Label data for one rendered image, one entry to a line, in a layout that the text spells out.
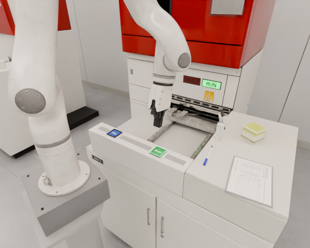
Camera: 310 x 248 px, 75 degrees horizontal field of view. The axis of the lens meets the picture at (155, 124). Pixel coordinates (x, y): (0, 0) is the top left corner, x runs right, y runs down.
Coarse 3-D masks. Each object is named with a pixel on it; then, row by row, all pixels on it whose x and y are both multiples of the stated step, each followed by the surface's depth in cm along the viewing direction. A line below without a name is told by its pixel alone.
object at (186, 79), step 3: (186, 78) 129; (189, 78) 127; (192, 78) 126; (195, 78) 125; (186, 81) 129; (189, 81) 128; (192, 81) 127; (195, 81) 126; (198, 81) 125; (198, 84) 126
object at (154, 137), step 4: (168, 124) 129; (172, 124) 133; (160, 128) 125; (164, 128) 125; (168, 128) 130; (156, 132) 121; (160, 132) 122; (152, 136) 117; (156, 136) 119; (148, 140) 114; (152, 140) 116
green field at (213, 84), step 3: (204, 81) 123; (207, 81) 122; (210, 81) 121; (204, 84) 123; (207, 84) 122; (210, 84) 121; (213, 84) 120; (216, 84) 119; (219, 84) 118; (210, 87) 122; (213, 87) 121; (216, 87) 120; (219, 87) 119
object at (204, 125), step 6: (174, 120) 132; (180, 120) 129; (186, 120) 128; (192, 120) 128; (198, 120) 128; (204, 120) 128; (192, 126) 126; (198, 126) 123; (204, 126) 121; (210, 126) 121; (210, 132) 120
